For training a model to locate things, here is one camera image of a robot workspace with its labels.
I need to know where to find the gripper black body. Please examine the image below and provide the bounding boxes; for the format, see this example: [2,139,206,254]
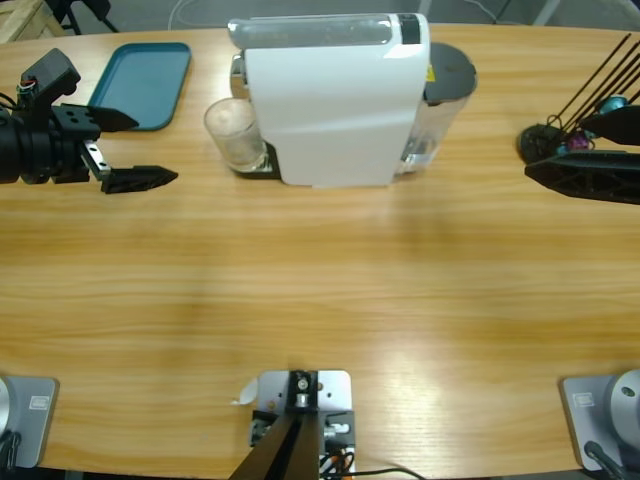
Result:
[0,103,112,186]

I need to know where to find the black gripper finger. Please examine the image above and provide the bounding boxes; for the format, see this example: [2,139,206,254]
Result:
[523,148,640,207]
[100,164,180,196]
[581,103,640,149]
[88,106,141,135]

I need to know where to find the clear glass cup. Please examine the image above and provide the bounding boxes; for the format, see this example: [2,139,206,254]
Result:
[202,97,271,174]

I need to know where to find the white capsule coffee machine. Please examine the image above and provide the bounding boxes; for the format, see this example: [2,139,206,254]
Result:
[227,12,432,190]

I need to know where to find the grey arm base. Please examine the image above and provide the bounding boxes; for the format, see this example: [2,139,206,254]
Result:
[558,368,640,472]
[0,375,60,469]

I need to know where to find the teal plastic tray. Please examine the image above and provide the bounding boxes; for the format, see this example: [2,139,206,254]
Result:
[87,41,193,133]

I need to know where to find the black capsule holder with rods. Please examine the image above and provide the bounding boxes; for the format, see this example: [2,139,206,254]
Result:
[517,32,640,165]

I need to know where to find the black chair base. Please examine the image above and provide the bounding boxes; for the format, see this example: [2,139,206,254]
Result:
[47,0,120,36]

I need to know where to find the wooden crate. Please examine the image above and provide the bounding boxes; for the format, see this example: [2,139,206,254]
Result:
[0,0,67,45]

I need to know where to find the grey metal leg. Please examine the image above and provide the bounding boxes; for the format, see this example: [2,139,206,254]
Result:
[532,0,561,26]

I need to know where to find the clear water tank black lid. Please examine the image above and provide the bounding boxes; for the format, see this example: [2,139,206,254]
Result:
[397,42,479,176]

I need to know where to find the white tape tab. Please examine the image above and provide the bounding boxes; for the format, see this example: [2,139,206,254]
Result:
[229,377,261,406]

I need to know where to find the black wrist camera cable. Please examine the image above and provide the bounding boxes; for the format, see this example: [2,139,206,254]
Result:
[0,74,40,114]

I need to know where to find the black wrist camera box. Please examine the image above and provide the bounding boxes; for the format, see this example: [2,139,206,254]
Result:
[18,47,82,121]

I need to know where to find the thin white floor cable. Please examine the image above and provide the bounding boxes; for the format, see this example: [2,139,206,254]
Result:
[469,0,501,24]

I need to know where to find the black base cable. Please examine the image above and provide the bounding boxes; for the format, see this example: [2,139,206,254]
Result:
[0,429,24,471]
[582,439,629,480]

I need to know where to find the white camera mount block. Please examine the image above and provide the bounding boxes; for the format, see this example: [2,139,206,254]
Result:
[256,369,352,439]

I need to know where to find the black camera post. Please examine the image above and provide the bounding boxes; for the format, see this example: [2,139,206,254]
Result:
[230,369,321,480]

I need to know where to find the black mount bracket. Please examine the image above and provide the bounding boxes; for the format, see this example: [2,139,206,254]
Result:
[249,408,358,451]

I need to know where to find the orange cable bundle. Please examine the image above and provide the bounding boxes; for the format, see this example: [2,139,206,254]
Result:
[319,447,357,476]

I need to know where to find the black cable at mount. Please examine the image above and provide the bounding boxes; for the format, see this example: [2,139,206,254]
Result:
[349,467,426,480]

